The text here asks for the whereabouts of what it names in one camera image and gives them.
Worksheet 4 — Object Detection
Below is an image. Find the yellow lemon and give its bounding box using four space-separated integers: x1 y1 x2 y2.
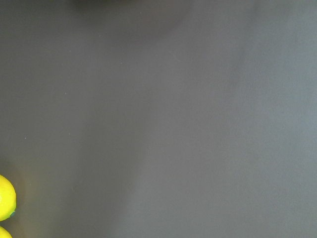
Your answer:
0 175 16 221
0 227 12 238

